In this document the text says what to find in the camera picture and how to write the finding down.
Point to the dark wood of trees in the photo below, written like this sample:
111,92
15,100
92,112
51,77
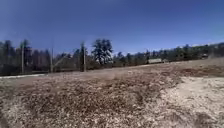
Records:
33,60

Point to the row of poles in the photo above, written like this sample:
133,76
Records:
84,58

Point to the low grey-roofed building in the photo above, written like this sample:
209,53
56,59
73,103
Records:
154,61

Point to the tall pine tree cluster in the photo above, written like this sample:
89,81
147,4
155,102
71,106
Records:
102,51

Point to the pale dry rough ground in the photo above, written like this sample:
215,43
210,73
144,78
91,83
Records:
110,100

